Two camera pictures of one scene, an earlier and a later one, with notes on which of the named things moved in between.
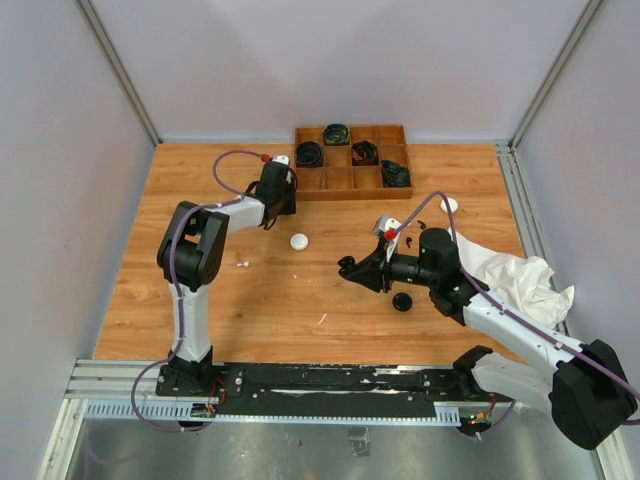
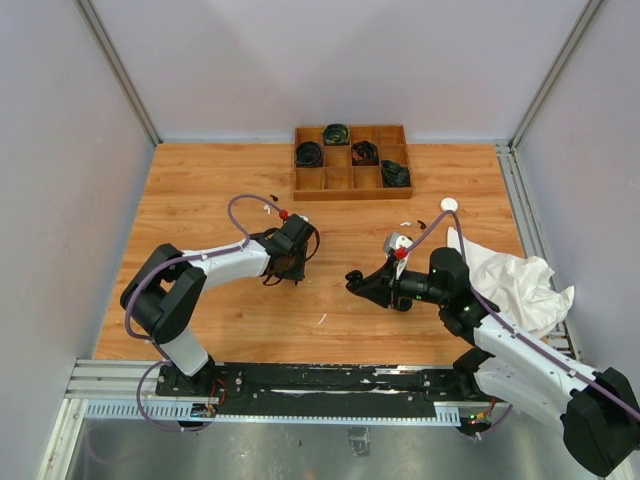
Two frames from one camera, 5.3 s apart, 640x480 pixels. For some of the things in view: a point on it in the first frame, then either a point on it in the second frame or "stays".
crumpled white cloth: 522,283 stays
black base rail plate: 326,389 stays
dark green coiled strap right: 395,175 stays
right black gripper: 371,271 -> 381,287
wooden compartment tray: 338,179 stays
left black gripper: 290,207 -> 298,272
